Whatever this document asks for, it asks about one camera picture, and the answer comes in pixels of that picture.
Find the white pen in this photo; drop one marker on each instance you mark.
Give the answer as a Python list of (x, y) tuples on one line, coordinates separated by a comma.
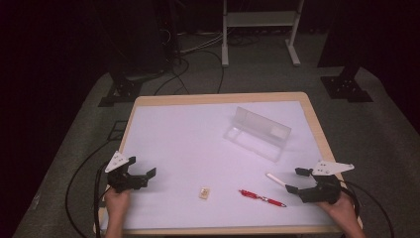
[(275, 179)]

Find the white metal stand frame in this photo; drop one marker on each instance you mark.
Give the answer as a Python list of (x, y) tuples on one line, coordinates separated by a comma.
[(261, 19)]

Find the wooden table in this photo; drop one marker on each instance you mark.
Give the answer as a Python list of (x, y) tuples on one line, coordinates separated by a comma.
[(214, 97)]

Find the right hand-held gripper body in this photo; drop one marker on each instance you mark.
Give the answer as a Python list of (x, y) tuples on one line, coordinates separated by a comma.
[(325, 193)]

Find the person's right hand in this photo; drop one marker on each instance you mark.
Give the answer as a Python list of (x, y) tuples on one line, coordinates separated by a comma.
[(343, 211)]

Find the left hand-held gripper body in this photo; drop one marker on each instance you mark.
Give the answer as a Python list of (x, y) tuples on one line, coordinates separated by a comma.
[(120, 181)]

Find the small tan eraser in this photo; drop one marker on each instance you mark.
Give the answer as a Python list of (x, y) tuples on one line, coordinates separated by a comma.
[(204, 193)]

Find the black floor stand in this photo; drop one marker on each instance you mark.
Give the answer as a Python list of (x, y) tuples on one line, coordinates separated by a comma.
[(345, 87), (120, 92)]

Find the person's left hand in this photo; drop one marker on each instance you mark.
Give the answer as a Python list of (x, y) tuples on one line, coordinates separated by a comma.
[(117, 202)]

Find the black floor bracket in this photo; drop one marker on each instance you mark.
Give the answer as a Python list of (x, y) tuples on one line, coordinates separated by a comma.
[(116, 130)]

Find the red pen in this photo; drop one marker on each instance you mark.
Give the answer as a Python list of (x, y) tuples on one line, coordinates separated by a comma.
[(261, 198)]

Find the clear plastic pencil case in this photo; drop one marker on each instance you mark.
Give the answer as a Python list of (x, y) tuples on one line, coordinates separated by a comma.
[(261, 129)]

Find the black equipment tower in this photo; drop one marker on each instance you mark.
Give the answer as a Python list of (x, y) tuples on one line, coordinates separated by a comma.
[(142, 43)]

